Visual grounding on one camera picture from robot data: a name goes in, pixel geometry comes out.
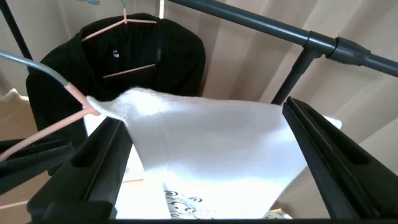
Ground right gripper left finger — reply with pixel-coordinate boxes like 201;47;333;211
27;117;134;220

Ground beige curtain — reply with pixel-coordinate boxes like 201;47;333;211
0;0;398;218

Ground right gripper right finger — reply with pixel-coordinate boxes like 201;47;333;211
282;95;398;218

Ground black clothes rack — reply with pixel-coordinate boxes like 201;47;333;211
0;0;398;106

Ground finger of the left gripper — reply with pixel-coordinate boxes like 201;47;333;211
0;138;73;162
0;145;75;196

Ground pink clothes hanger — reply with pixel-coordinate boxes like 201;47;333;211
0;50;101;162
81;7;158;78

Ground black shorts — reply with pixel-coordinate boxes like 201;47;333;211
25;12;206;175

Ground white printed garment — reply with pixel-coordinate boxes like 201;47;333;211
83;86;343;220

